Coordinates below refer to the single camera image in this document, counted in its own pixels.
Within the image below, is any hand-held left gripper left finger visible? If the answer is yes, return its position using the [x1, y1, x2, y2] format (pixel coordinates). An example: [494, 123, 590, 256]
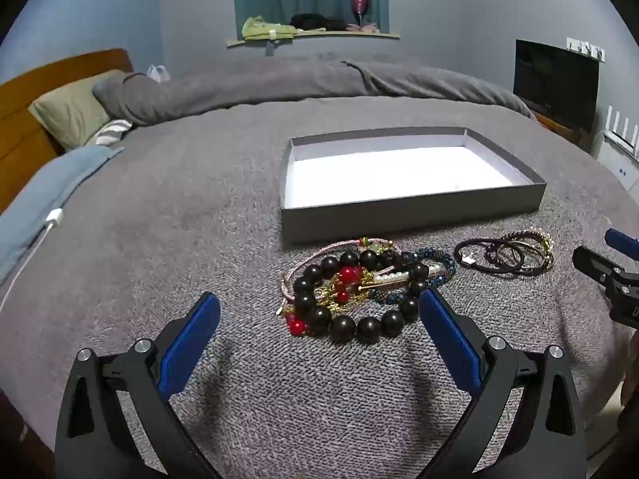
[54, 292, 223, 479]

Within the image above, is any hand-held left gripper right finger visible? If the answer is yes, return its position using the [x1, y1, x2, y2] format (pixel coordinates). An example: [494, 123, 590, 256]
[418, 288, 589, 479]

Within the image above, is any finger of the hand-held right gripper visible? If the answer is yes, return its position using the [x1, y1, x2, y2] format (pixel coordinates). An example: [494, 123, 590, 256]
[604, 228, 639, 260]
[572, 245, 639, 290]

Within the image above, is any thin dark hair tie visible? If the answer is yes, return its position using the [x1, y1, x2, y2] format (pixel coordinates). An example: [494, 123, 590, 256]
[486, 241, 525, 276]

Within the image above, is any dark red bead bracelet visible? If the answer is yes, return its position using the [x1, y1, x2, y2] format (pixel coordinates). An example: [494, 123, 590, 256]
[502, 230, 550, 249]

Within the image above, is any blue bead pearl bracelet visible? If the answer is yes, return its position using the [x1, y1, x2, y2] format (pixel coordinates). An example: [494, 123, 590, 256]
[357, 247, 457, 305]

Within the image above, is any black hair tie with charm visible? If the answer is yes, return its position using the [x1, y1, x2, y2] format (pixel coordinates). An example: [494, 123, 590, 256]
[454, 238, 497, 273]

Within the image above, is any large black bead bracelet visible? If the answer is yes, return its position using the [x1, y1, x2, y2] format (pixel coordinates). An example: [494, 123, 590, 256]
[292, 249, 431, 345]

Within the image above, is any red bead gold chain bracelet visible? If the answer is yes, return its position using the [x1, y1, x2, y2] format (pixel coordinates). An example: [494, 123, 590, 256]
[284, 264, 380, 337]

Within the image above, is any pink cord charm bracelet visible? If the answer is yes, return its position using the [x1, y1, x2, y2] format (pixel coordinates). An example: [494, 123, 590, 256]
[276, 238, 396, 316]

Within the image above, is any grey cardboard box tray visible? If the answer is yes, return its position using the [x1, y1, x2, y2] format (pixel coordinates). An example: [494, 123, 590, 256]
[280, 127, 547, 246]

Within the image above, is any person's right hand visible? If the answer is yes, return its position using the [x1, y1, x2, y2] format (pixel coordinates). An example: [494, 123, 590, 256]
[619, 332, 639, 432]

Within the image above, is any white appliance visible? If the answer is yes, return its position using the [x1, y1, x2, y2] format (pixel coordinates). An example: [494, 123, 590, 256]
[596, 130, 639, 191]

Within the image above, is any grey knit bedspread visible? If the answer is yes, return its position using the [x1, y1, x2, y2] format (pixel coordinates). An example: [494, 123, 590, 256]
[0, 95, 639, 479]

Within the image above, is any white router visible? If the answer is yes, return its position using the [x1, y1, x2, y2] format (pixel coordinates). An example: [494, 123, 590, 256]
[604, 105, 639, 153]

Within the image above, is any wooden stand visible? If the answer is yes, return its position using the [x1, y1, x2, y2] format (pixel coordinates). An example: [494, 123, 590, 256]
[532, 110, 592, 150]

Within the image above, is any black monitor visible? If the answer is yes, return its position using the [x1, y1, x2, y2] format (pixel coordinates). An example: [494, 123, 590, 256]
[513, 39, 600, 133]

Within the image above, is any blue-grey pillow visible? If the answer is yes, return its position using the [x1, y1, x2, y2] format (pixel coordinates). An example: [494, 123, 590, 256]
[0, 146, 125, 285]

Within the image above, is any striped pillow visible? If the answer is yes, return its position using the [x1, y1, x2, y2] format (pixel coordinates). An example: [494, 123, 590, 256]
[92, 119, 135, 146]

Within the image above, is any olive green pillow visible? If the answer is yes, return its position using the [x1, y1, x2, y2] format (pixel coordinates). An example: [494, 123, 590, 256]
[28, 70, 125, 150]

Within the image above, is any wooden headboard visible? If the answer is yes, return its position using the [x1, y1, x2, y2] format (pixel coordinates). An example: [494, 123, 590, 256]
[0, 49, 135, 215]

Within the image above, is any grey duvet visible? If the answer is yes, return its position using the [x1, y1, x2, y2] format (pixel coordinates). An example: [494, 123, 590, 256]
[92, 57, 537, 125]

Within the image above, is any wooden windowsill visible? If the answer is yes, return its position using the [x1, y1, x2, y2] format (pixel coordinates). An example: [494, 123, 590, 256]
[226, 30, 401, 48]

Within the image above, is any green cloth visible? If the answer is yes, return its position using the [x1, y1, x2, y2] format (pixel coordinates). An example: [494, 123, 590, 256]
[242, 16, 300, 40]

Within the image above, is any black cloth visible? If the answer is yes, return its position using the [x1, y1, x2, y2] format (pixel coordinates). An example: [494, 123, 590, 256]
[290, 12, 353, 32]

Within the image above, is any white charger with cable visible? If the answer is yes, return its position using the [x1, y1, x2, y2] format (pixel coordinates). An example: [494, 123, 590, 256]
[0, 210, 64, 310]

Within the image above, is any wall socket with plugs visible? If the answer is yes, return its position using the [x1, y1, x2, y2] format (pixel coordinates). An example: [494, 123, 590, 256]
[566, 36, 606, 63]

